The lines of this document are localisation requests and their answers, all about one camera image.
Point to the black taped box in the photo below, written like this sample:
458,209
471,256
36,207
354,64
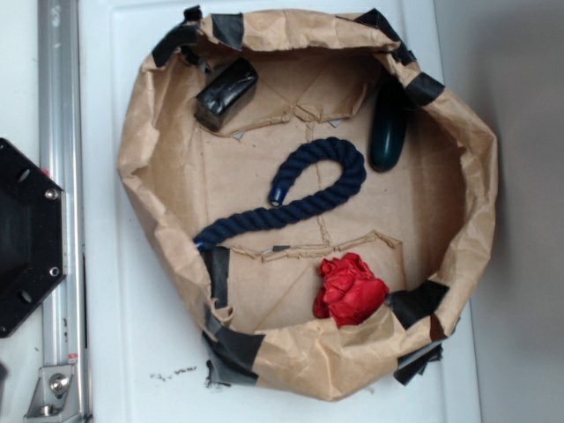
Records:
231,91

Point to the brown paper bag container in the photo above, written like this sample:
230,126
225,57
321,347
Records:
425,227

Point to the crumpled red paper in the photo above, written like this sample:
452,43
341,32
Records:
350,293

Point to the dark green oval object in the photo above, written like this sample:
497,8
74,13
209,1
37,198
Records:
392,112

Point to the aluminium extrusion rail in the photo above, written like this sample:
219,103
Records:
63,312

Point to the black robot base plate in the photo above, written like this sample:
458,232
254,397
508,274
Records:
32,259

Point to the metal corner bracket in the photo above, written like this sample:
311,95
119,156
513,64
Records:
55,396

